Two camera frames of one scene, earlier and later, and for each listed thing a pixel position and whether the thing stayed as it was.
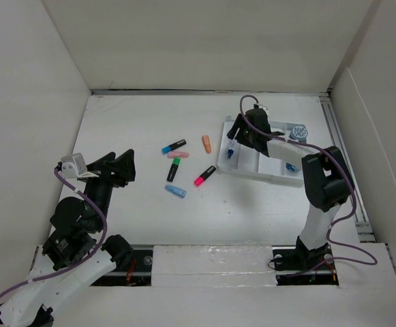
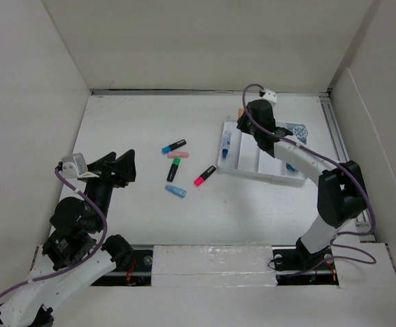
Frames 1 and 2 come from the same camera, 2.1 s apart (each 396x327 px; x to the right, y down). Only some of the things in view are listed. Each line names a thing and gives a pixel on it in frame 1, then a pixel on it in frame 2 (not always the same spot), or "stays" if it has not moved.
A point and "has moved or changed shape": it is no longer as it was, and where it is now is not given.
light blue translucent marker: (176, 191) stays
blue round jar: (299, 133) stays
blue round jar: (292, 167) stays
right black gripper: (240, 122) to (242, 122)
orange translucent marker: (207, 144) has moved or changed shape
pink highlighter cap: (177, 154) stays
